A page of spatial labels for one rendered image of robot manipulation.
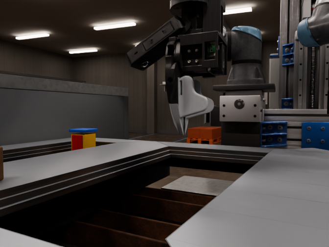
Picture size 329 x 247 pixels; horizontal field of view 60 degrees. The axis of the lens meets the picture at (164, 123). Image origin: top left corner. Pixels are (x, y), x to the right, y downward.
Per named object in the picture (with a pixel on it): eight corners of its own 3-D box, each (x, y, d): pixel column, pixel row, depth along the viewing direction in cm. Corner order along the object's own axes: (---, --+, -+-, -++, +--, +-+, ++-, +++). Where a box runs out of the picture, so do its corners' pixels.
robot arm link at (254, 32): (263, 58, 108) (264, 22, 107) (227, 60, 111) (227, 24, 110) (260, 63, 119) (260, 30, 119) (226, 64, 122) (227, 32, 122)
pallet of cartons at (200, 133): (216, 144, 762) (217, 129, 760) (186, 143, 792) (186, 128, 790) (223, 139, 869) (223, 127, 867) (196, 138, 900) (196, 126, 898)
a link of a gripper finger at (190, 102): (205, 135, 41) (206, 72, 42) (168, 135, 44) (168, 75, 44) (210, 135, 44) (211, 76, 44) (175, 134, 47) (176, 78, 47)
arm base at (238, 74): (229, 88, 125) (229, 65, 125) (266, 87, 120) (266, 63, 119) (223, 85, 111) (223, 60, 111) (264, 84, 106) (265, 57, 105)
